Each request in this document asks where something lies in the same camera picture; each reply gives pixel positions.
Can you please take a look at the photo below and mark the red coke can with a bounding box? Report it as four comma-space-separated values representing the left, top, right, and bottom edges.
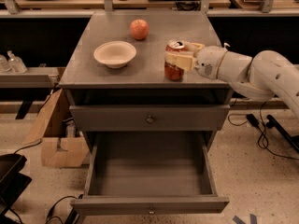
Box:
164, 40, 187, 81

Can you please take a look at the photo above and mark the black floor cable left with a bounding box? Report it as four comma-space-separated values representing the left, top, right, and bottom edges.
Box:
45, 193, 84, 224

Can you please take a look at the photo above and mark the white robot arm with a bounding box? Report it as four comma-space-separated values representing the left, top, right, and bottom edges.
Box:
164, 42, 299, 118

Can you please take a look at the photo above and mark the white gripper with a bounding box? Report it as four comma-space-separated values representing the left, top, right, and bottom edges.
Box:
164, 41, 228, 80

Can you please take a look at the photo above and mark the open grey middle drawer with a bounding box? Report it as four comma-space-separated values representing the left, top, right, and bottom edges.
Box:
72, 132, 229, 216

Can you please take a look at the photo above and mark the grey drawer cabinet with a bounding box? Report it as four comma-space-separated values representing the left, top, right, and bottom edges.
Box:
60, 9, 233, 146

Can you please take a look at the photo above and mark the white paper bowl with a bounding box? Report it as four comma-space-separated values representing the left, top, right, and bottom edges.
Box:
93, 41, 136, 68

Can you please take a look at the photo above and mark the black bin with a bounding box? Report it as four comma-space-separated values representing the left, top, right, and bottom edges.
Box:
0, 154, 32, 217

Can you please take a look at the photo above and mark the brown cardboard box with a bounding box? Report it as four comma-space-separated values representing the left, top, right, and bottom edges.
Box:
22, 88, 89, 168

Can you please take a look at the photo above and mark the closed grey top drawer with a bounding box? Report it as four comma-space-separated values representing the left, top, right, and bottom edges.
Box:
70, 105, 230, 132

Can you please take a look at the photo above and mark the red apple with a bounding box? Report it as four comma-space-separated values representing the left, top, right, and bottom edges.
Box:
130, 20, 150, 40

